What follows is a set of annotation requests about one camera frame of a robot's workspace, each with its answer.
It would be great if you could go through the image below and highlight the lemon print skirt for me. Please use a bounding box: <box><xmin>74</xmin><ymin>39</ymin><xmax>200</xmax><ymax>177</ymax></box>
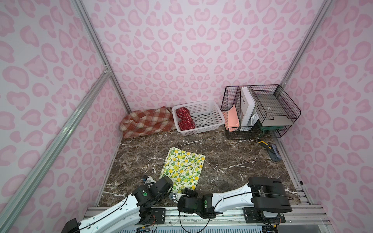
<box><xmin>160</xmin><ymin>147</ymin><xmax>206</xmax><ymax>193</ymax></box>

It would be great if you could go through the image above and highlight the red polka dot skirt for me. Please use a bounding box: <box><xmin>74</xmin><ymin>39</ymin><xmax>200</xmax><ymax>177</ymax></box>
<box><xmin>175</xmin><ymin>107</ymin><xmax>196</xmax><ymax>131</ymax></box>

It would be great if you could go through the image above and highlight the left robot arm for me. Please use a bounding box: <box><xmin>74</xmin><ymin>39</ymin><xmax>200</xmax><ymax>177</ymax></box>
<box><xmin>62</xmin><ymin>176</ymin><xmax>173</xmax><ymax>233</ymax></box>

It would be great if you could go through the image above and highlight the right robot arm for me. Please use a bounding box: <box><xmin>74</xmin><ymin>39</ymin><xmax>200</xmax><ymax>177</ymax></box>
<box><xmin>169</xmin><ymin>177</ymin><xmax>292</xmax><ymax>219</ymax></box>

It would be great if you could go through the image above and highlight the red plaid skirt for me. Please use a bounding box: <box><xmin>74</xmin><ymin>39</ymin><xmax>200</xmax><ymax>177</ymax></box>
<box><xmin>119</xmin><ymin>106</ymin><xmax>176</xmax><ymax>138</ymax></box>

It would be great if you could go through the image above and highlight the white plastic basket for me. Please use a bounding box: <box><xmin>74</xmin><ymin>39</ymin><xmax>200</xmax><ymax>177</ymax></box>
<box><xmin>173</xmin><ymin>101</ymin><xmax>225</xmax><ymax>136</ymax></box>

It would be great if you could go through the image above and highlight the pink folder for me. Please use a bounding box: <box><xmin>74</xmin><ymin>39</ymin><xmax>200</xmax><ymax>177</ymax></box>
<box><xmin>226</xmin><ymin>105</ymin><xmax>240</xmax><ymax>132</ymax></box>

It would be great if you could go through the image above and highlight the yellow black utility knife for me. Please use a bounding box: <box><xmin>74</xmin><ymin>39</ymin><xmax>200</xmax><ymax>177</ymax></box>
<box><xmin>257</xmin><ymin>139</ymin><xmax>282</xmax><ymax>162</ymax></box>

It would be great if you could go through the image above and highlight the white book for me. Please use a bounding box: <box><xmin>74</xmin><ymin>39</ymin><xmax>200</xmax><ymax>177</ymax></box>
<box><xmin>238</xmin><ymin>87</ymin><xmax>255</xmax><ymax>127</ymax></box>

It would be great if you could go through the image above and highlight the grey paper tray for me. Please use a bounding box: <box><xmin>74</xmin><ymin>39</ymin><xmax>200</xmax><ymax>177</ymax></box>
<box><xmin>255</xmin><ymin>94</ymin><xmax>297</xmax><ymax>127</ymax></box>

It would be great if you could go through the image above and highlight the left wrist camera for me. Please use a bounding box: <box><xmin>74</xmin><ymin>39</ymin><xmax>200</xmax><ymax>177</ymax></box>
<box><xmin>142</xmin><ymin>175</ymin><xmax>156</xmax><ymax>186</ymax></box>

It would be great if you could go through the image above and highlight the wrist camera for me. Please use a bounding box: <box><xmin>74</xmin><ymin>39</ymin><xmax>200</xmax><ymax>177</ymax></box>
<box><xmin>169</xmin><ymin>192</ymin><xmax>183</xmax><ymax>203</ymax></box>
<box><xmin>142</xmin><ymin>175</ymin><xmax>156</xmax><ymax>186</ymax></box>

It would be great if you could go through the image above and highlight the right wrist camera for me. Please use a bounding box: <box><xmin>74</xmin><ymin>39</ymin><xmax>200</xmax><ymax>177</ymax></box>
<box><xmin>169</xmin><ymin>192</ymin><xmax>183</xmax><ymax>203</ymax></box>

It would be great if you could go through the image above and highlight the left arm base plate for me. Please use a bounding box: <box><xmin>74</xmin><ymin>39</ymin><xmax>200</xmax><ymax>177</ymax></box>
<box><xmin>137</xmin><ymin>207</ymin><xmax>166</xmax><ymax>225</ymax></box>

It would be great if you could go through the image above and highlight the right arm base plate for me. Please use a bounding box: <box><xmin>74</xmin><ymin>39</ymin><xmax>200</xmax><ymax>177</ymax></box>
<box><xmin>243</xmin><ymin>207</ymin><xmax>286</xmax><ymax>225</ymax></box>

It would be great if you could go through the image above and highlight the black wire desk organizer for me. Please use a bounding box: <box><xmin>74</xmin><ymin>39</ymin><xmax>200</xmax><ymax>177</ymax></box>
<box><xmin>220</xmin><ymin>84</ymin><xmax>301</xmax><ymax>140</ymax></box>

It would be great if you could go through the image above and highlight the aluminium frame rail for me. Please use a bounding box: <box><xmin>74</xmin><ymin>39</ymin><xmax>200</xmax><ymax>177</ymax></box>
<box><xmin>77</xmin><ymin>205</ymin><xmax>336</xmax><ymax>233</ymax></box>

